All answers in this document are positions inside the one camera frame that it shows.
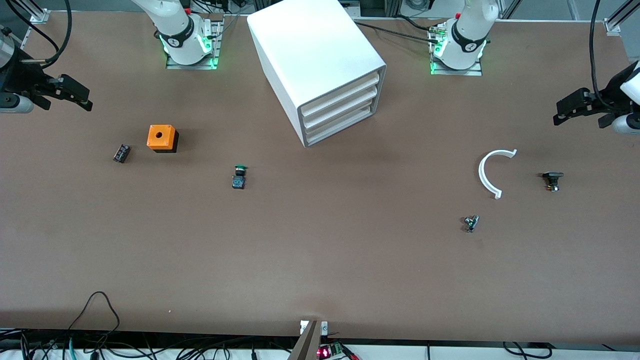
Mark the white drawer cabinet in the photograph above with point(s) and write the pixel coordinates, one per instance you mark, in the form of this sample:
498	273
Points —
310	45

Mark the small grey metal part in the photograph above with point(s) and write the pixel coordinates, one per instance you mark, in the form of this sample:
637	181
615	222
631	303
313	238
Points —
470	223

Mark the small black terminal block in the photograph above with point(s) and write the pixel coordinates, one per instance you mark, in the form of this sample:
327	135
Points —
121	153

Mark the aluminium profile bar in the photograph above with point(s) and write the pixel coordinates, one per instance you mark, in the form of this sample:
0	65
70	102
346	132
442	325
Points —
306	345

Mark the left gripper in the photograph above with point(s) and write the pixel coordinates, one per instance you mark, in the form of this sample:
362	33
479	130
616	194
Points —
608	98

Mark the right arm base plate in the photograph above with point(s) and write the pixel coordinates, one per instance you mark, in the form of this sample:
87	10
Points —
172	64

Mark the circuit board red display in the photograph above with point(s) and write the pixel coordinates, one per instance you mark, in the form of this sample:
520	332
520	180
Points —
325	352

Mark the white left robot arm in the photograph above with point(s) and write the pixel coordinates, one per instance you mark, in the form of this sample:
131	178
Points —
470	30

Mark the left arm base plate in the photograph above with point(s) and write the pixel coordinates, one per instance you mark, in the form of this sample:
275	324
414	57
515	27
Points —
475	72

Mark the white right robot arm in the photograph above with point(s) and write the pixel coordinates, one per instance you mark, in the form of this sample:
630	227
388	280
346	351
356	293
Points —
177	25

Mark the white curved plastic arc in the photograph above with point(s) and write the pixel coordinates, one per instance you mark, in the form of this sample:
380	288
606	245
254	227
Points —
481	170

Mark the green push button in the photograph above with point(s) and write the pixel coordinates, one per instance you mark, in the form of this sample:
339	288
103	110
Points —
238	181

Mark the black push button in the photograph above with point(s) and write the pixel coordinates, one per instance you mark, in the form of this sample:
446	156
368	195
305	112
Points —
552	176

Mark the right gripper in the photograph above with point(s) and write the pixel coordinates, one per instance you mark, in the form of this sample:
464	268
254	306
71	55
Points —
21	78

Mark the orange button box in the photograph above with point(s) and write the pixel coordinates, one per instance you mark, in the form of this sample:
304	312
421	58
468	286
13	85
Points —
160	137

